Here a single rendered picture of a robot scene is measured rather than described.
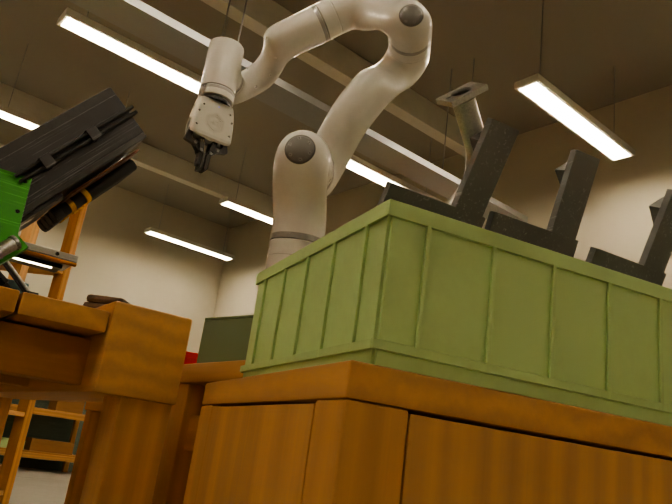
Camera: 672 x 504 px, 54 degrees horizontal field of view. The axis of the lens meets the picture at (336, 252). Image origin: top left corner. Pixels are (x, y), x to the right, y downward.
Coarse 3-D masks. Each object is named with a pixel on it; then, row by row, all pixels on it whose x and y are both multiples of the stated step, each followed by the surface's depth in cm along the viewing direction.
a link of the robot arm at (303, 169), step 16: (288, 144) 139; (304, 144) 139; (320, 144) 140; (288, 160) 139; (304, 160) 138; (320, 160) 139; (288, 176) 140; (304, 176) 140; (320, 176) 140; (272, 192) 144; (288, 192) 142; (304, 192) 141; (320, 192) 142; (288, 208) 142; (304, 208) 142; (320, 208) 143; (272, 224) 146; (288, 224) 142; (304, 224) 142; (320, 224) 144
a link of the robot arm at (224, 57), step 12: (216, 48) 156; (228, 48) 156; (240, 48) 158; (216, 60) 155; (228, 60) 155; (240, 60) 158; (204, 72) 155; (216, 72) 154; (228, 72) 154; (240, 72) 160; (228, 84) 154; (240, 84) 161
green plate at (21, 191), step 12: (0, 168) 164; (0, 180) 163; (12, 180) 164; (0, 192) 161; (12, 192) 163; (24, 192) 165; (0, 204) 160; (12, 204) 162; (24, 204) 164; (0, 216) 159; (12, 216) 161; (0, 228) 158; (12, 228) 159; (0, 240) 156
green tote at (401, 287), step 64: (320, 256) 82; (384, 256) 67; (448, 256) 70; (512, 256) 74; (256, 320) 99; (320, 320) 77; (384, 320) 65; (448, 320) 68; (512, 320) 72; (576, 320) 76; (640, 320) 80; (512, 384) 70; (576, 384) 73; (640, 384) 78
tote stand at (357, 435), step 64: (256, 384) 84; (320, 384) 66; (384, 384) 63; (448, 384) 66; (256, 448) 78; (320, 448) 63; (384, 448) 61; (448, 448) 64; (512, 448) 67; (576, 448) 71; (640, 448) 75
